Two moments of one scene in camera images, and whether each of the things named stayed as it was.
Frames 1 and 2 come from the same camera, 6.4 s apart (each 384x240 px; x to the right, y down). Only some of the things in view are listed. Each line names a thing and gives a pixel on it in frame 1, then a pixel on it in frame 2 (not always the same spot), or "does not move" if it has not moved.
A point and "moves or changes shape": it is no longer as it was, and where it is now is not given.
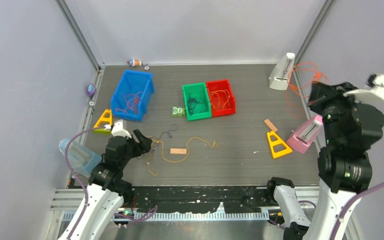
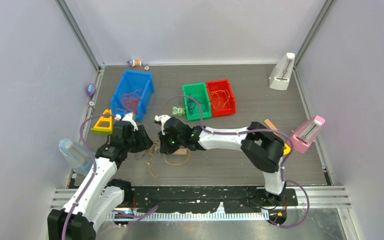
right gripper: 320,92 to 165,148
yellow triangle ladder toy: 106,118 does not move
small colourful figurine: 134,63 does not move
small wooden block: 178,151 does not move
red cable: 132,101 moves or changes shape
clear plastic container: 81,159 does not move
